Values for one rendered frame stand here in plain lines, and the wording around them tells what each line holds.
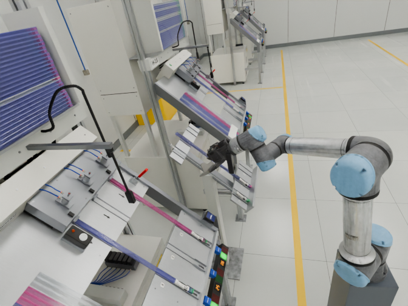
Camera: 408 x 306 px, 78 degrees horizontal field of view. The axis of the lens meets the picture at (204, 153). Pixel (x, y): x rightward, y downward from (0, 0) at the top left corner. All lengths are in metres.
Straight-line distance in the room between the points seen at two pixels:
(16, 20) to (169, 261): 0.99
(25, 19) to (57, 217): 0.65
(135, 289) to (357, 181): 0.98
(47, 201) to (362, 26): 8.30
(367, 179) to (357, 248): 0.31
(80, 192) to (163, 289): 0.44
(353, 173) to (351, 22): 7.75
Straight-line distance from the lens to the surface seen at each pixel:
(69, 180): 0.98
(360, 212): 0.95
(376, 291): 1.39
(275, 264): 1.99
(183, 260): 1.08
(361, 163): 0.84
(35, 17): 1.07
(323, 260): 2.05
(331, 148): 1.03
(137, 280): 1.32
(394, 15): 8.74
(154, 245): 1.40
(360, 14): 8.50
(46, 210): 0.91
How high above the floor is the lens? 1.66
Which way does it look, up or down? 32 degrees down
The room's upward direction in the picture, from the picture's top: 11 degrees counter-clockwise
